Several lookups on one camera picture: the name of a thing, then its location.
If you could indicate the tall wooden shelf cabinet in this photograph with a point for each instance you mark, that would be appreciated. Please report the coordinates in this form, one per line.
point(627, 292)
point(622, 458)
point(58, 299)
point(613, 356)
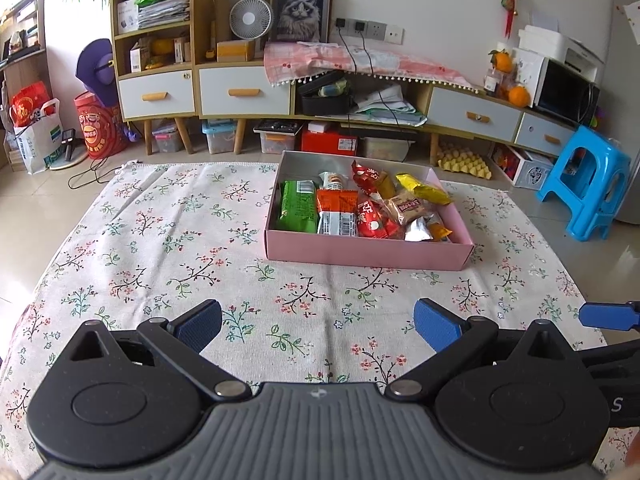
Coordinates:
point(155, 92)

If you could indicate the yellow egg tray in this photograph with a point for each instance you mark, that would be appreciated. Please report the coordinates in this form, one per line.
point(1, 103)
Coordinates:
point(465, 162)

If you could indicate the clear bin with blue lid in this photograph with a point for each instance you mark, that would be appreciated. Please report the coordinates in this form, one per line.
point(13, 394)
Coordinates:
point(220, 139)

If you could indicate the pink cardboard box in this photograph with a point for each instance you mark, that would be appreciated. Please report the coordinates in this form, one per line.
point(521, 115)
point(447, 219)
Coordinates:
point(370, 255)

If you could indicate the white carton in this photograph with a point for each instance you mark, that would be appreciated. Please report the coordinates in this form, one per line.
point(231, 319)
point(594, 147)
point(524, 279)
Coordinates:
point(139, 59)

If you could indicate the yellow snack packet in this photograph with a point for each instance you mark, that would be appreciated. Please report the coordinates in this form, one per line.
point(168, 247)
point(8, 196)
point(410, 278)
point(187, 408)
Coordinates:
point(420, 187)

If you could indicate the wall socket with chargers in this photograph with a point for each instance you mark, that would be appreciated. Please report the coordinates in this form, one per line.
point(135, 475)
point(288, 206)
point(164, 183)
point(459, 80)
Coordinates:
point(375, 29)

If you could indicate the purple hat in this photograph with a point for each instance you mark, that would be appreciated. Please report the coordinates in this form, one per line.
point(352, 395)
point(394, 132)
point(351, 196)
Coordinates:
point(92, 60)

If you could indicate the green snack packet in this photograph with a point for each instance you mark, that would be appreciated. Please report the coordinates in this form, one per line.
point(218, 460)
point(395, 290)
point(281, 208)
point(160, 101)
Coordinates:
point(297, 207)

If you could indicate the long wooden drawer cabinet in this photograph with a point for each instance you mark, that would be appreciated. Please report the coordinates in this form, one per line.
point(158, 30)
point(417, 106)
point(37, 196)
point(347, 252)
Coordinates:
point(470, 110)

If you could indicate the red gift bag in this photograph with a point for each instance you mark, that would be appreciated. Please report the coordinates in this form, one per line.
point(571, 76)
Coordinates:
point(27, 105)

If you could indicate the white desk fan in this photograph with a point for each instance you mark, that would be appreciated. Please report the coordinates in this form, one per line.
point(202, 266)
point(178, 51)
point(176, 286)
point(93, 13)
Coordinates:
point(250, 17)

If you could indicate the white wall socket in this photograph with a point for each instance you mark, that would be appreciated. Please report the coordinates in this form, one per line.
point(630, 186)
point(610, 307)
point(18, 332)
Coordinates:
point(395, 34)

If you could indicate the yellow cardboard box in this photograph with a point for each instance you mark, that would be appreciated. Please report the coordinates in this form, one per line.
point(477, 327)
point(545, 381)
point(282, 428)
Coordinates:
point(235, 51)

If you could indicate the pile of papers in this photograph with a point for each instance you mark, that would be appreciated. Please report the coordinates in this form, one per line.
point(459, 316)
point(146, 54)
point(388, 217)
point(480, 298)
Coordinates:
point(385, 105)

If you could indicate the clear bin with black lid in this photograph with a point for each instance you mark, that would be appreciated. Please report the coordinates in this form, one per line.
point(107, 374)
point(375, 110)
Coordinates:
point(277, 139)

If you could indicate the framed cat picture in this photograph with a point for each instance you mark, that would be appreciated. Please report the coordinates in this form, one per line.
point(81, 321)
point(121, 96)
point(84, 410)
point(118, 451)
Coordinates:
point(300, 10)

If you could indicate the pink tasselled cloth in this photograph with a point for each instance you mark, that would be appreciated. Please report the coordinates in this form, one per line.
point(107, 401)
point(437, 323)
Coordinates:
point(300, 62)

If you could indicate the floral cloth mat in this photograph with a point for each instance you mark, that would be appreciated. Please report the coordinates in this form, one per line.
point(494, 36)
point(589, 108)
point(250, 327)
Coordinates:
point(175, 240)

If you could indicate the wooden bookshelf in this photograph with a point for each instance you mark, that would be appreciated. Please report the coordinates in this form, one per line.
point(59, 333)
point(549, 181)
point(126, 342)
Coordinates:
point(20, 55)

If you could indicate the grey fridge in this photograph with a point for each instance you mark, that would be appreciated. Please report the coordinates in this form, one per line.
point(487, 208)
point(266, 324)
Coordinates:
point(625, 110)

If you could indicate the white microwave oven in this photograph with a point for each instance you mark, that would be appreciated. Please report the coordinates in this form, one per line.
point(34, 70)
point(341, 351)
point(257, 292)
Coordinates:
point(565, 92)

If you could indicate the red shopping bag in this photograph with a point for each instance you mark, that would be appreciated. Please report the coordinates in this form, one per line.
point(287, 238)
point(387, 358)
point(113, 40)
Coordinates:
point(97, 130)

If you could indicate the white paper bag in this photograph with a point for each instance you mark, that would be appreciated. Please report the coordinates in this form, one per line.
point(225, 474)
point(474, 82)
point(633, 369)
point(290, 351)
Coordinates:
point(35, 145)

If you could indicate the orange red snack packet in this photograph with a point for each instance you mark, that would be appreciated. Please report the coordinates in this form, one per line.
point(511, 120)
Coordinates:
point(336, 202)

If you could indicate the golden bar packet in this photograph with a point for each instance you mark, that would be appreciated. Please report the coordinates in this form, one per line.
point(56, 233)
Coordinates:
point(385, 187)

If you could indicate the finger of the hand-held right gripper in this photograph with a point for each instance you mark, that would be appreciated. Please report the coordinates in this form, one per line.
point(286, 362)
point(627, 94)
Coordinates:
point(610, 316)

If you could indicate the small clear storage bin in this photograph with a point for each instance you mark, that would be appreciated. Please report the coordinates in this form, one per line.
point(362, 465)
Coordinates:
point(169, 139)

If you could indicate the white box with blue print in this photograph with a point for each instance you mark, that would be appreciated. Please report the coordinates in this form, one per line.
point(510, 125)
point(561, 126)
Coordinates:
point(535, 175)

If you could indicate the yellow pomelo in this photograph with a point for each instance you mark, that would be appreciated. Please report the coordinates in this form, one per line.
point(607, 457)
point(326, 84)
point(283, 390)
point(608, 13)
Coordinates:
point(161, 46)

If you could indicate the white paper note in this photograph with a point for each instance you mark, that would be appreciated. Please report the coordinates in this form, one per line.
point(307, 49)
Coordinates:
point(630, 22)

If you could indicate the glass jar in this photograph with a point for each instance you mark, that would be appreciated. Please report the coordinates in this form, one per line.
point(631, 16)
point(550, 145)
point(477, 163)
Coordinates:
point(493, 82)

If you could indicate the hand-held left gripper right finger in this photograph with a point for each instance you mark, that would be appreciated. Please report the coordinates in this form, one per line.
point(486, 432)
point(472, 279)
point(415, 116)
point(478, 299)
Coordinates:
point(437, 325)

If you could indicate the white cookie packet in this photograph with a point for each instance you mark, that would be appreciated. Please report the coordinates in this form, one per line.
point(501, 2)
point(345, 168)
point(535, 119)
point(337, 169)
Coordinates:
point(332, 180)

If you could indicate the white printer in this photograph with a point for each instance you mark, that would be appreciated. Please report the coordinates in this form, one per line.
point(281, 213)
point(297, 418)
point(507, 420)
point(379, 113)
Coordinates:
point(550, 40)

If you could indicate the orange fruit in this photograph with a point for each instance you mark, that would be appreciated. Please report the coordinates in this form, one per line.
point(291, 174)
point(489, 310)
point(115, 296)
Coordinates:
point(502, 61)
point(519, 96)

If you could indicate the blue plastic stool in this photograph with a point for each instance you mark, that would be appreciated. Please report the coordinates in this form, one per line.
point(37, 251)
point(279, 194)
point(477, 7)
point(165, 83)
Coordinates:
point(595, 142)

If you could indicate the red clear snack packet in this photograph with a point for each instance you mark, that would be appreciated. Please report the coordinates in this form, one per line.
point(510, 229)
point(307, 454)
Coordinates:
point(375, 222)

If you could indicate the silver snack packet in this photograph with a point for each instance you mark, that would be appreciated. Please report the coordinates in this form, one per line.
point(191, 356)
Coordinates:
point(417, 230)

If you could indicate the red cardboard box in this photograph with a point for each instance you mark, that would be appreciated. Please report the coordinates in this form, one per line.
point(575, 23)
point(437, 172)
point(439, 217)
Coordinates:
point(325, 142)

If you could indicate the black case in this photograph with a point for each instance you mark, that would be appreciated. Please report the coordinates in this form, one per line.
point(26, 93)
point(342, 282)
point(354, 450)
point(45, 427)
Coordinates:
point(320, 106)

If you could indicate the stack of documents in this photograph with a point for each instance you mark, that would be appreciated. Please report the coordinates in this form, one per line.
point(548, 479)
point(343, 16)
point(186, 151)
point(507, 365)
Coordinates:
point(160, 10)

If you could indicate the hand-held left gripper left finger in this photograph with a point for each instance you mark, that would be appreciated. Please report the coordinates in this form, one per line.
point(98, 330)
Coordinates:
point(200, 322)

